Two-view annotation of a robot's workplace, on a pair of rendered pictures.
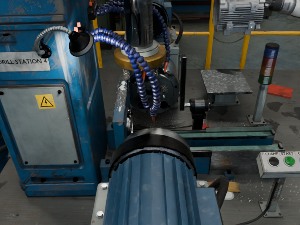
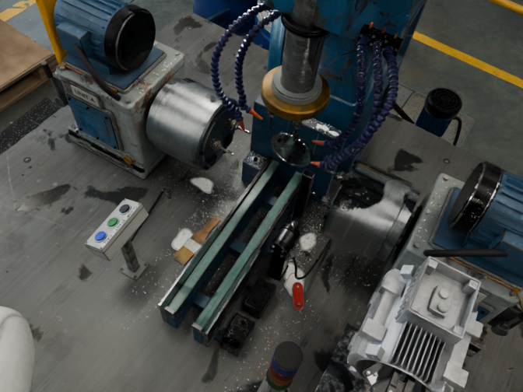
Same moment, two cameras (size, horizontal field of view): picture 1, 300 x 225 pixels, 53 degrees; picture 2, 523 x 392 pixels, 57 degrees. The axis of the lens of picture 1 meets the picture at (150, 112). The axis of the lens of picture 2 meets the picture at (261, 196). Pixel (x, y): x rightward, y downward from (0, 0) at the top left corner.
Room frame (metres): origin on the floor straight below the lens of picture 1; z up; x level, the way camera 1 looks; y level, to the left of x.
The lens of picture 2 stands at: (1.28, -0.85, 2.22)
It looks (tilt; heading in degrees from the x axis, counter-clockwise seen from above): 57 degrees down; 113
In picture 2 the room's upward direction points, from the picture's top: 7 degrees clockwise
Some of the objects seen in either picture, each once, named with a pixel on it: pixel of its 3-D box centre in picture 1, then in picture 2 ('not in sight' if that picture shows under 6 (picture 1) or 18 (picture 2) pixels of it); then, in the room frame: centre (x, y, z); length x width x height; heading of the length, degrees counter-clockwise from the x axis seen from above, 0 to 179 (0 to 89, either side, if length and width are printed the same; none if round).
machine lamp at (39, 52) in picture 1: (61, 43); not in sight; (0.73, 0.22, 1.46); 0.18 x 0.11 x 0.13; 89
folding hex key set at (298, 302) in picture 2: (202, 128); (297, 295); (1.19, -0.26, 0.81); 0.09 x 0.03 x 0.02; 120
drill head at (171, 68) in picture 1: (152, 79); (377, 215); (1.30, -0.02, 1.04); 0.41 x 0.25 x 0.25; 179
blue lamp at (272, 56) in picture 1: (271, 51); (286, 358); (1.26, -0.56, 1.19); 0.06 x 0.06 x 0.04
